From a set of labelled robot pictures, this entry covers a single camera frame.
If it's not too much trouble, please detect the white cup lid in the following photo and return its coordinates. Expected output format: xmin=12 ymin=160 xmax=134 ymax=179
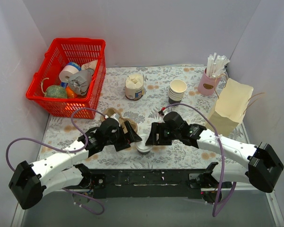
xmin=135 ymin=134 xmax=153 ymax=151

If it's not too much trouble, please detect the black paper coffee cup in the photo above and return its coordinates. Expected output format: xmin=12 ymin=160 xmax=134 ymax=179
xmin=138 ymin=150 xmax=150 ymax=155

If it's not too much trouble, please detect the brown pulp cup carrier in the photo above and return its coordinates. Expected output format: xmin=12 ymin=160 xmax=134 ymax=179
xmin=103 ymin=107 xmax=138 ymax=133

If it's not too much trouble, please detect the kraft paper bag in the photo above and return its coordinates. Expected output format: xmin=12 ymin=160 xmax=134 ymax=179
xmin=208 ymin=79 xmax=253 ymax=136

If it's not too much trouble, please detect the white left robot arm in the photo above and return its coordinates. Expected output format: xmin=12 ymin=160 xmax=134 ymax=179
xmin=9 ymin=117 xmax=142 ymax=210

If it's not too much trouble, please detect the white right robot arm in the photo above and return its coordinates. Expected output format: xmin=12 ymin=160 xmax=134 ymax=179
xmin=145 ymin=112 xmax=284 ymax=193

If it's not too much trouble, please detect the napkin pack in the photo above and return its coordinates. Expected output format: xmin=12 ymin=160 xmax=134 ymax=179
xmin=125 ymin=73 xmax=145 ymax=101

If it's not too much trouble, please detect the floral patterned table mat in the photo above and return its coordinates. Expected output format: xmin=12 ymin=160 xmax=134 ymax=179
xmin=36 ymin=65 xmax=255 ymax=170

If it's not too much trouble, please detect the stack of paper cups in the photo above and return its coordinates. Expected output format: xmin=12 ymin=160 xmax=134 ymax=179
xmin=168 ymin=79 xmax=187 ymax=104

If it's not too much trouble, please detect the pink straw holder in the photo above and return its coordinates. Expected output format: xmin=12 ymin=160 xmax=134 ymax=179
xmin=198 ymin=68 xmax=221 ymax=96

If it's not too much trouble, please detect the orange fruit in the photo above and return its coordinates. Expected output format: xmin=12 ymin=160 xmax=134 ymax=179
xmin=65 ymin=86 xmax=77 ymax=98

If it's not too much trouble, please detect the grey crumpled cloth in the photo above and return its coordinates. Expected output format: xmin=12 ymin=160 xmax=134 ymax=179
xmin=68 ymin=69 xmax=94 ymax=96

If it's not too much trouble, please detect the beige floral pouch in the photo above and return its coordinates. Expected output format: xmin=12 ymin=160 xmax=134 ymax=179
xmin=81 ymin=60 xmax=98 ymax=71

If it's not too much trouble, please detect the green twine ball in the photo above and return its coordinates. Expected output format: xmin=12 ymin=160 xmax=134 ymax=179
xmin=44 ymin=85 xmax=68 ymax=98

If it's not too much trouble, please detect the white tape roll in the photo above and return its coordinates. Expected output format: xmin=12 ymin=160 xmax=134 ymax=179
xmin=59 ymin=65 xmax=79 ymax=83

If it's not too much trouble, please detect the red plastic basket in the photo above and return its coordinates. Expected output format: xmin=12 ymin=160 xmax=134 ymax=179
xmin=26 ymin=37 xmax=106 ymax=119

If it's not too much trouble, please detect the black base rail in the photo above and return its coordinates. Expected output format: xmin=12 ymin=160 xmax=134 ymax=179
xmin=26 ymin=168 xmax=260 ymax=200

